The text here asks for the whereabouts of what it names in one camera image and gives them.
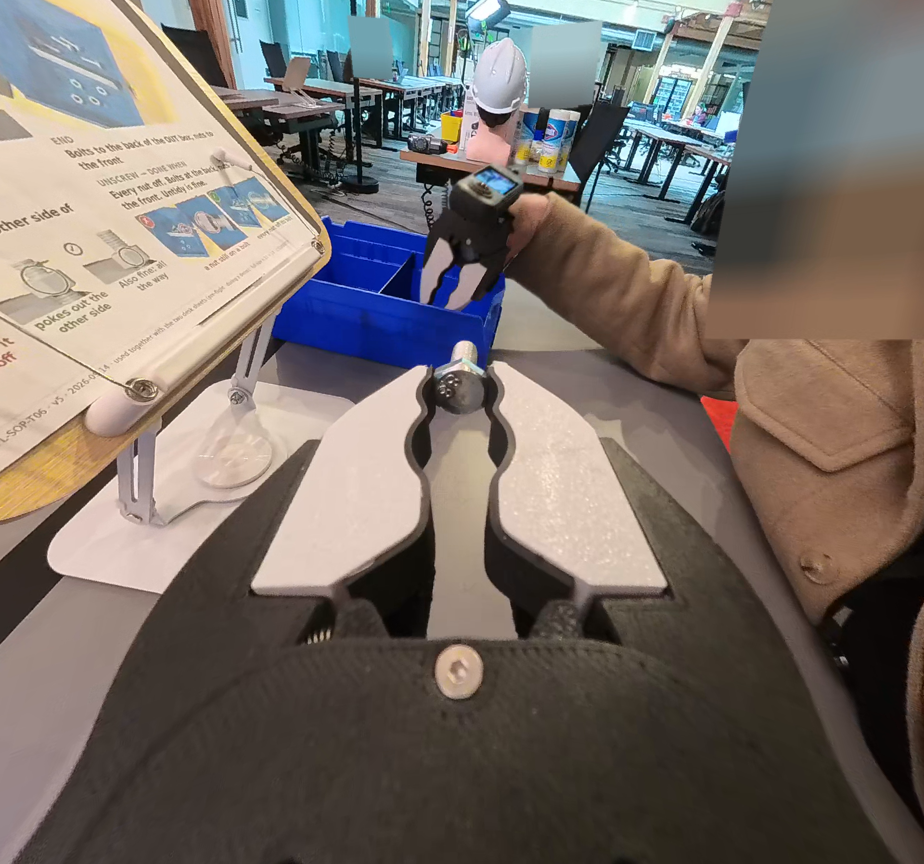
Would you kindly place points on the wall monitor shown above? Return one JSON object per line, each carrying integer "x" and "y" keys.
{"x": 487, "y": 8}

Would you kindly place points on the person's right forearm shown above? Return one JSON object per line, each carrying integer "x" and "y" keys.
{"x": 613, "y": 286}

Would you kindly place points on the long blue plastic bin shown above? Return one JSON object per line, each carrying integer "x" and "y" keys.
{"x": 361, "y": 322}

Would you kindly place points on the black floor stand pole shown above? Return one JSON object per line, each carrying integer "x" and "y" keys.
{"x": 359, "y": 178}

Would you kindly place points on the wooden work table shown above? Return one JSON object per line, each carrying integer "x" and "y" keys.
{"x": 462, "y": 163}

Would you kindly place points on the grey desk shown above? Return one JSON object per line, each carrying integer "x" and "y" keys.
{"x": 650, "y": 409}

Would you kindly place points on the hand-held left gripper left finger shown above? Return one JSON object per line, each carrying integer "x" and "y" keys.
{"x": 346, "y": 503}

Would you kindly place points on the yellow box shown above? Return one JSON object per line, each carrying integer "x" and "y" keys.
{"x": 451, "y": 127}

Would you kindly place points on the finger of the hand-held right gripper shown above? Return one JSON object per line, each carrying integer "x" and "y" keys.
{"x": 435, "y": 272}
{"x": 469, "y": 286}

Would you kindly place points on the steel hex bolt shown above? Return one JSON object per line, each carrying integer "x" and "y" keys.
{"x": 462, "y": 384}

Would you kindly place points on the wooden office table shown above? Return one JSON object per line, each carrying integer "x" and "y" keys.
{"x": 317, "y": 95}

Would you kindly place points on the black office chair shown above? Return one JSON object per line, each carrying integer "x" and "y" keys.
{"x": 599, "y": 142}
{"x": 191, "y": 55}
{"x": 273, "y": 59}

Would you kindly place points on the person's beige coat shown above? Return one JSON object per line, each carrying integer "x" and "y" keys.
{"x": 830, "y": 481}

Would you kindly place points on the printed instruction sign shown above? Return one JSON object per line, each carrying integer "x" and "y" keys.
{"x": 108, "y": 192}

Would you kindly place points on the pink mannequin head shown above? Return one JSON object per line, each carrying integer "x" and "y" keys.
{"x": 491, "y": 138}

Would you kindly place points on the long white office table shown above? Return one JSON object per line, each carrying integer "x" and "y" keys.
{"x": 678, "y": 142}

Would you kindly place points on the wooden support post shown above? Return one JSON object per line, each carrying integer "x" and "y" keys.
{"x": 209, "y": 5}

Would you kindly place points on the red plastic object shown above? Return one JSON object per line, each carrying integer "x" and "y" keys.
{"x": 720, "y": 416}

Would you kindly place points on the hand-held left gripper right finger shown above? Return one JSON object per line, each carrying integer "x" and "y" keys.
{"x": 570, "y": 510}

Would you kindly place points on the white wipes canister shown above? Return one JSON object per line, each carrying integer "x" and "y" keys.
{"x": 530, "y": 138}
{"x": 556, "y": 138}

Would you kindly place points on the black power tool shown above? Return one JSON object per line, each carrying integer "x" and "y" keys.
{"x": 426, "y": 144}

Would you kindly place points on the clear sign stand white base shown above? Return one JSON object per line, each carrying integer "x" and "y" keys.
{"x": 108, "y": 546}

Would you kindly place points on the white hard hat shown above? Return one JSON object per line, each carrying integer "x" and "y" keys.
{"x": 502, "y": 73}

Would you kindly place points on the person's black inner garment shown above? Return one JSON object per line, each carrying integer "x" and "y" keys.
{"x": 881, "y": 662}

